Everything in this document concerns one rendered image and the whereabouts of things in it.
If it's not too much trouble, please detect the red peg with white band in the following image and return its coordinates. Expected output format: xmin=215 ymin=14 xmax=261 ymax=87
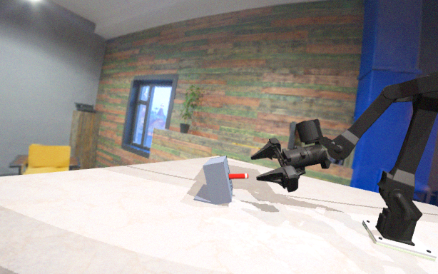
xmin=229 ymin=173 xmax=248 ymax=178

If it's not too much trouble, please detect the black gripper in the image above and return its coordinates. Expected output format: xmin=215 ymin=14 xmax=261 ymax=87
xmin=251 ymin=138 xmax=309 ymax=193

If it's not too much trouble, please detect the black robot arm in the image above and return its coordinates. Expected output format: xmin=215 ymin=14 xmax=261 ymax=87
xmin=296 ymin=71 xmax=438 ymax=246

